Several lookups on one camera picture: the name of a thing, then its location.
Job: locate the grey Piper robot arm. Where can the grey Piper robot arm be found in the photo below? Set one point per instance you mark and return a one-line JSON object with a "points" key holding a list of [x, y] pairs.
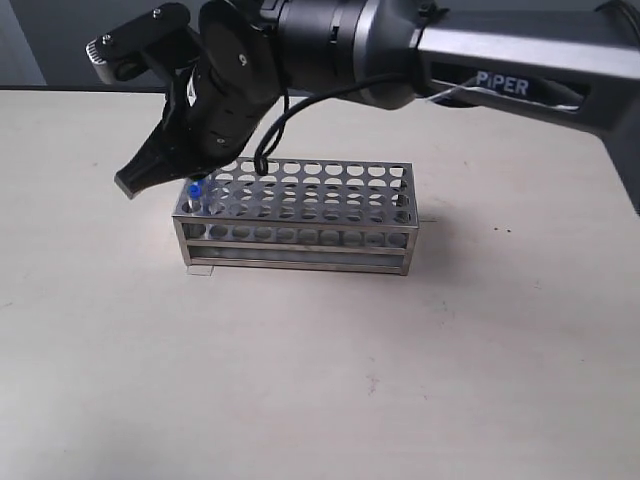
{"points": [[575, 69]]}

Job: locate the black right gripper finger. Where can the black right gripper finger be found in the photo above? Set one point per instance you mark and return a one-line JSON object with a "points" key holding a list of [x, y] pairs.
{"points": [[156, 162]]}

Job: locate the clear tape piece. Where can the clear tape piece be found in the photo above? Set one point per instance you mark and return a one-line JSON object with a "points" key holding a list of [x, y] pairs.
{"points": [[200, 270]]}

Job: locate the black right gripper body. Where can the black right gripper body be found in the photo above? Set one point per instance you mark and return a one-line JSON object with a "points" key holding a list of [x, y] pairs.
{"points": [[207, 120]]}

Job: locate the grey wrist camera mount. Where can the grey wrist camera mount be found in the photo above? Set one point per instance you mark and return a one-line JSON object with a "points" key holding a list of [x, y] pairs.
{"points": [[160, 41]]}

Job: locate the steel test tube rack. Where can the steel test tube rack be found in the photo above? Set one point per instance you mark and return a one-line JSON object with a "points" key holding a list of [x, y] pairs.
{"points": [[305, 214]]}

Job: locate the blue-capped tube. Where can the blue-capped tube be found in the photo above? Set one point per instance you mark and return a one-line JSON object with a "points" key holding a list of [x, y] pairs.
{"points": [[211, 198], [196, 196]]}

